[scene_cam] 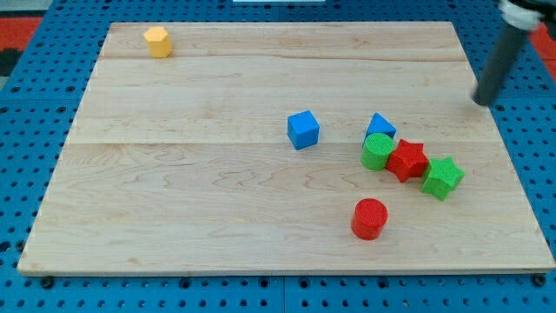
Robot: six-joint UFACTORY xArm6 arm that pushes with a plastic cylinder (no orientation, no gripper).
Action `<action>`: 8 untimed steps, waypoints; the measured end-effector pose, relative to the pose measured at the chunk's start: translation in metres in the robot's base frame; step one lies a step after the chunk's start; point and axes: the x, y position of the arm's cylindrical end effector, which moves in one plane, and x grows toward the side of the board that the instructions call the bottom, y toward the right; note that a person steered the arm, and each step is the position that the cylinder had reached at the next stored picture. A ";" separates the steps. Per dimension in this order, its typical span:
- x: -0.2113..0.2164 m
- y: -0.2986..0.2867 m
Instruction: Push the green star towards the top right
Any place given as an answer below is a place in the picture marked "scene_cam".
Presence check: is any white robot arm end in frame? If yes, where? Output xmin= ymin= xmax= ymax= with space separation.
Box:
xmin=499 ymin=0 xmax=555 ymax=31

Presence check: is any red star block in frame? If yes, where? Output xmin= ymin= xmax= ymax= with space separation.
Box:
xmin=386 ymin=139 xmax=429 ymax=183

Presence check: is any green star block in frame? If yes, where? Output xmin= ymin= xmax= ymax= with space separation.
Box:
xmin=420 ymin=156 xmax=466 ymax=201

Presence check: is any blue cube block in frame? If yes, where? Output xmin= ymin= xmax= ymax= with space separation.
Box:
xmin=287 ymin=110 xmax=320 ymax=150

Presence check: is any light wooden board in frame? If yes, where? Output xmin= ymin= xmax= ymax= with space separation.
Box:
xmin=18 ymin=22 xmax=555 ymax=276

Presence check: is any green cylinder block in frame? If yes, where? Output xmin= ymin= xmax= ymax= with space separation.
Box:
xmin=361 ymin=133 xmax=394 ymax=170

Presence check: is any blue triangle block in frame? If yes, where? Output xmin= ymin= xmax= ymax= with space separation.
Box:
xmin=362 ymin=112 xmax=397 ymax=147

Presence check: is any red cylinder block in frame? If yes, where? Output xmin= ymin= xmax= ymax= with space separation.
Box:
xmin=351 ymin=198 xmax=389 ymax=241

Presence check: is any yellow hexagon block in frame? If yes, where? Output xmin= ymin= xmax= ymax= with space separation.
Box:
xmin=143 ymin=26 xmax=173 ymax=58

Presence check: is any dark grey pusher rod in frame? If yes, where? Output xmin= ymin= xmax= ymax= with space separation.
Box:
xmin=472 ymin=23 xmax=530 ymax=106

